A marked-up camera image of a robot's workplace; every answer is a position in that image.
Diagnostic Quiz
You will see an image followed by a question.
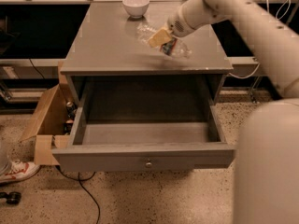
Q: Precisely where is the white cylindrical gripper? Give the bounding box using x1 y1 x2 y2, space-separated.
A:
148 0 224 48

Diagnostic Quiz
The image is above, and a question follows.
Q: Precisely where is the clear plastic water bottle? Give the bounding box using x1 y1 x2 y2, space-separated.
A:
136 23 192 58

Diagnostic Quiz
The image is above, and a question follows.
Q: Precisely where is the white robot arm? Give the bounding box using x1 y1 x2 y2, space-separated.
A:
149 0 299 224

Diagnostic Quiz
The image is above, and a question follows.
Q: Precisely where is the grey open top drawer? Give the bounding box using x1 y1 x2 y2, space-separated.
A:
53 87 235 172

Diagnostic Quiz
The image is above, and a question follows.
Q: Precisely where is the silver round drawer knob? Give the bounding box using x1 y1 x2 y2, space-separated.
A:
145 161 152 168

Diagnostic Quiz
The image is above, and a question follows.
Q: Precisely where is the white ceramic bowl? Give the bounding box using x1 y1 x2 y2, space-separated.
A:
122 0 150 18

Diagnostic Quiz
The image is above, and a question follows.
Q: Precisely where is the grey wooden cabinet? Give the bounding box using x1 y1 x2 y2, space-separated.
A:
62 2 232 122

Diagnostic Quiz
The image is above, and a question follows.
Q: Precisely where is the drink can in box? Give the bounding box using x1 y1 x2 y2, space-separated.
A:
66 102 77 119

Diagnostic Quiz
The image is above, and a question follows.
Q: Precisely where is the brown cardboard box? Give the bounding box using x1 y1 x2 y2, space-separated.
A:
20 62 74 166

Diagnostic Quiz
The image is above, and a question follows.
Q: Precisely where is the white and red sneaker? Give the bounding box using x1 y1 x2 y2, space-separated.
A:
0 160 40 184

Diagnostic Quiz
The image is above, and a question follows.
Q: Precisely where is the black caster wheel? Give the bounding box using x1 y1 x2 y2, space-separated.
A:
0 191 21 204

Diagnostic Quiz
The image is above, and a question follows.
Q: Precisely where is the white hanging cable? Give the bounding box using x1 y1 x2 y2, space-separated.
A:
229 0 295 80

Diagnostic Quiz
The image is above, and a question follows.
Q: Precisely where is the black floor cable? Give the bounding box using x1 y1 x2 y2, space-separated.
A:
55 165 102 224

